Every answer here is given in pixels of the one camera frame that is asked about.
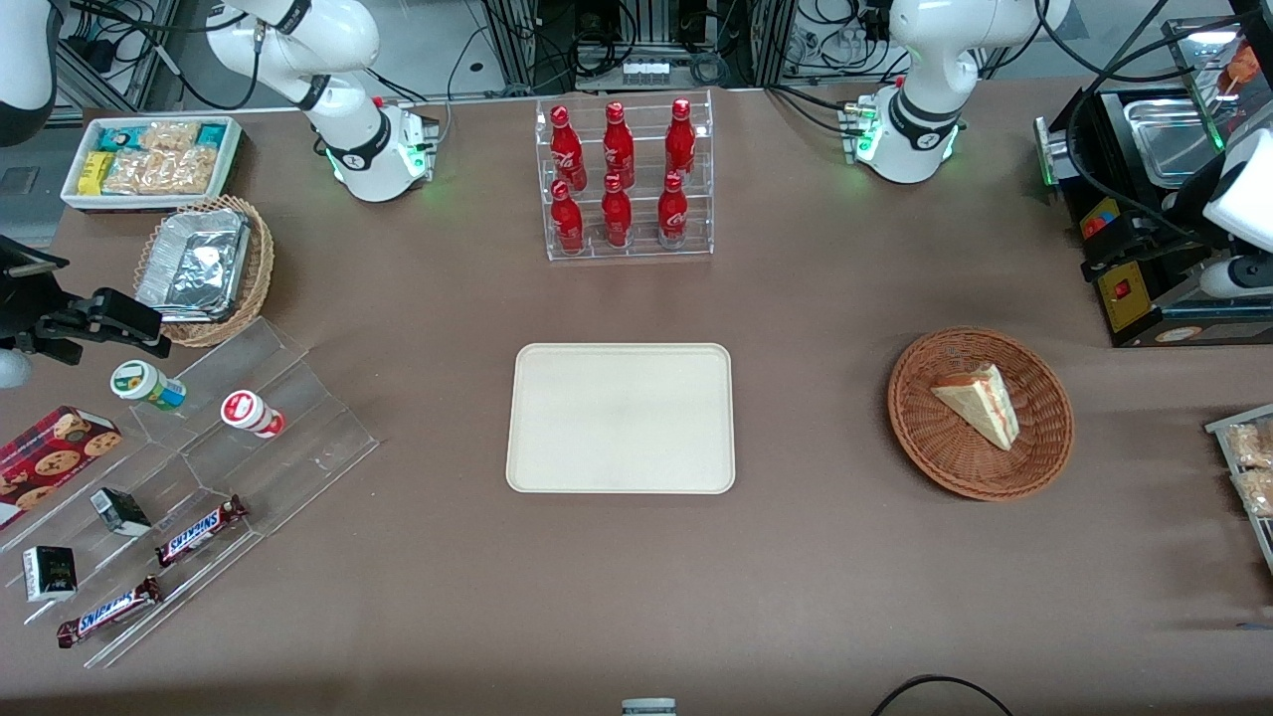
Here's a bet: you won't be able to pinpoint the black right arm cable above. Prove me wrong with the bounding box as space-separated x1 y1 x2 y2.
60 0 270 112

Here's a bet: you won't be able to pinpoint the red plaid cookie box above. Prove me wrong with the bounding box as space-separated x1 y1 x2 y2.
0 405 123 531

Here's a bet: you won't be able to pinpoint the Snickers chocolate bar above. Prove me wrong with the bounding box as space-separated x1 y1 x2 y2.
56 575 163 649
154 494 250 569

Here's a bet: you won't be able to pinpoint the brown round wicker basket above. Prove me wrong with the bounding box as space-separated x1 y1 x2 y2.
887 327 1075 501

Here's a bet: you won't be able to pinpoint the black cable loop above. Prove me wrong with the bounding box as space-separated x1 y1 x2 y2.
871 674 1016 716

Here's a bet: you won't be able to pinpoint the steel food pan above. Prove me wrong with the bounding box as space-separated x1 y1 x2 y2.
1124 96 1229 190

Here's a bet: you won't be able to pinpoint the red cola bottle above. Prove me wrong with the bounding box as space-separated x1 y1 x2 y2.
603 101 636 190
664 97 697 182
657 171 689 248
550 179 585 255
601 174 634 249
550 105 586 192

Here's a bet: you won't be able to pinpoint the green lidded yogurt cup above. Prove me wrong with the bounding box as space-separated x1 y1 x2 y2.
109 360 188 413

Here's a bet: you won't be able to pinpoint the white plastic bin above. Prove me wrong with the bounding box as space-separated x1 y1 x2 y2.
60 115 244 214

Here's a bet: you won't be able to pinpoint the cream plastic tray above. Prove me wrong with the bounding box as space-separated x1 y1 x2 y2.
505 343 737 495

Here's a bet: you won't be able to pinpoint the black food warmer machine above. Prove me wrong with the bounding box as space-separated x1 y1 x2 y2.
1034 15 1273 349

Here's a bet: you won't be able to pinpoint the light wicker basket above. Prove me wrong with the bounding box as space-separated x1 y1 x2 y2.
132 195 275 349

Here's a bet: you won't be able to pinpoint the small black white box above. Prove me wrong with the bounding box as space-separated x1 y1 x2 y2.
22 545 79 604

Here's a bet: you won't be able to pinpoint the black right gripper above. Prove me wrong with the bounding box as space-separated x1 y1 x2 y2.
0 236 173 364

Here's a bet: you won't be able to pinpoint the red lidded yogurt cup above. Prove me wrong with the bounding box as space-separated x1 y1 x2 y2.
220 390 286 440

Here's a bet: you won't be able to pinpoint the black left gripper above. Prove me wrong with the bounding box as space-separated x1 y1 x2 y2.
1080 149 1231 281

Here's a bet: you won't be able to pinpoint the stacked foil containers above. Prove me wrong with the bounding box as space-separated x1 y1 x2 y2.
135 207 252 324

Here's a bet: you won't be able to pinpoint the clear acrylic bottle rack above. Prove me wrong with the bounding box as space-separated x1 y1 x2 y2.
534 89 715 263

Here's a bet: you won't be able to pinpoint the clear bag of snacks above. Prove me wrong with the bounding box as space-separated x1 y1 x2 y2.
1233 467 1273 519
1225 422 1273 469

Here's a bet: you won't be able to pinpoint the triangular sandwich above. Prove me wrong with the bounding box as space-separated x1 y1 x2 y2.
930 363 1021 452

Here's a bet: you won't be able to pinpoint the grey tray with snacks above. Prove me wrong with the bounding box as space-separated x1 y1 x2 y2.
1205 403 1273 578

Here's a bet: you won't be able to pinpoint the clear bag of crackers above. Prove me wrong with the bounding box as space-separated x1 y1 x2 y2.
138 121 202 153
101 146 219 196

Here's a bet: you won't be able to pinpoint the clear acrylic tiered stand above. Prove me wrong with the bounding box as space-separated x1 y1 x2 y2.
0 316 381 669

